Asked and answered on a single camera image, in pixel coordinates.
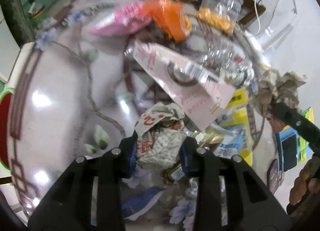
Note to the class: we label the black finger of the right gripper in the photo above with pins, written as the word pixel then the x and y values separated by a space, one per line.
pixel 305 128

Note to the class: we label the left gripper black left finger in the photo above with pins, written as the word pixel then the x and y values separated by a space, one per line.
pixel 87 194

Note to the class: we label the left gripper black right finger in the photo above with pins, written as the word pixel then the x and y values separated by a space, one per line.
pixel 231 196

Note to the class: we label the newspaper wad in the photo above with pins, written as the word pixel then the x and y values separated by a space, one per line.
pixel 160 136

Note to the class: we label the crushed clear plastic bottle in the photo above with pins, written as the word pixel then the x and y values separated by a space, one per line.
pixel 228 61

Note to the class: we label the right hand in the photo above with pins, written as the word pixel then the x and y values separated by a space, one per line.
pixel 304 182

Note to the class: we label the blue white wrapper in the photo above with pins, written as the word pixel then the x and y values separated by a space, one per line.
pixel 138 205

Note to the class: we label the brown crumpled paper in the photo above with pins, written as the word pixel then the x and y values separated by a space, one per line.
pixel 274 88

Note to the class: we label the yellow blue snack wrapper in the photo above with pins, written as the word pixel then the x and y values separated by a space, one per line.
pixel 234 121

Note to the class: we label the pink paper package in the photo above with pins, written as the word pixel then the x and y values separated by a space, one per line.
pixel 202 95

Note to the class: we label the red bin with green rim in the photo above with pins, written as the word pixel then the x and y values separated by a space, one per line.
pixel 6 96

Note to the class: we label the clear bag with yellow snacks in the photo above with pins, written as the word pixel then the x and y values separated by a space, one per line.
pixel 221 14

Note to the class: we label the orange plastic bag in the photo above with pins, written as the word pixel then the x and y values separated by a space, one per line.
pixel 169 17

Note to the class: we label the pink plastic bag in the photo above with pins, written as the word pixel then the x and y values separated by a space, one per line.
pixel 125 20

